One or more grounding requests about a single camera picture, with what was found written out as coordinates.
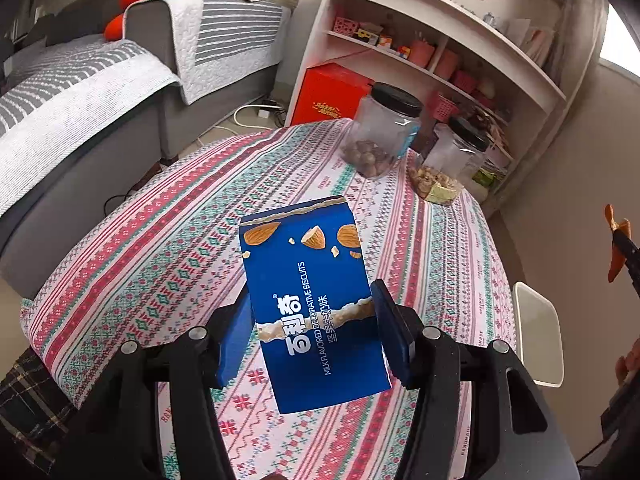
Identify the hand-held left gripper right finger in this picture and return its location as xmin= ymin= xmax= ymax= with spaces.
xmin=370 ymin=279 xmax=548 ymax=480

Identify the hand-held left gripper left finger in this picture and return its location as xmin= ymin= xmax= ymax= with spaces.
xmin=55 ymin=287 xmax=253 ymax=480

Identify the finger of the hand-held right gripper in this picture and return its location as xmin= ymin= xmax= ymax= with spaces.
xmin=610 ymin=230 xmax=640 ymax=292

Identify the orange peel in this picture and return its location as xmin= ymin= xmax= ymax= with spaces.
xmin=603 ymin=204 xmax=632 ymax=282

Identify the blue biscuit box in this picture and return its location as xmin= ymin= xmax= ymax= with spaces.
xmin=238 ymin=195 xmax=392 ymax=415

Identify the white stool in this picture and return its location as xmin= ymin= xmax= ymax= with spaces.
xmin=511 ymin=281 xmax=563 ymax=388

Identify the person's right hand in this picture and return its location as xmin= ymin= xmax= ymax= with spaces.
xmin=615 ymin=337 xmax=640 ymax=386

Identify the patterned tablecloth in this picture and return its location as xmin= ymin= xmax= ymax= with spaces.
xmin=20 ymin=117 xmax=518 ymax=480

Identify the clear jar of mixed nuts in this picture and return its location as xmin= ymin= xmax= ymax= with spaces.
xmin=407 ymin=116 xmax=491 ymax=206

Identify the grey sofa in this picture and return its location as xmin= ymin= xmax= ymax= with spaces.
xmin=0 ymin=0 xmax=293 ymax=301

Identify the clear jar of hazelnuts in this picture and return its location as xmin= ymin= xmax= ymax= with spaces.
xmin=341 ymin=82 xmax=424 ymax=179

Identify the plaid cloth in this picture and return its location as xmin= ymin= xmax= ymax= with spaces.
xmin=0 ymin=347 xmax=76 ymax=461

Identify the white bookshelf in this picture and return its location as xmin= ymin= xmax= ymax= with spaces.
xmin=284 ymin=0 xmax=568 ymax=213

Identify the red box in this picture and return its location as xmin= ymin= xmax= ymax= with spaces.
xmin=290 ymin=63 xmax=376 ymax=126

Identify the pink cup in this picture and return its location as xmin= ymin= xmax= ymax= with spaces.
xmin=409 ymin=40 xmax=437 ymax=67
xmin=432 ymin=49 xmax=460 ymax=78

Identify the striped quilt on seat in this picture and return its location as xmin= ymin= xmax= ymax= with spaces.
xmin=0 ymin=40 xmax=180 ymax=216

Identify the striped quilt on armrest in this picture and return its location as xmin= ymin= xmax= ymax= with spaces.
xmin=125 ymin=0 xmax=292 ymax=106

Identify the white cable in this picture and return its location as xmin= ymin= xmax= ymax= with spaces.
xmin=234 ymin=105 xmax=266 ymax=133

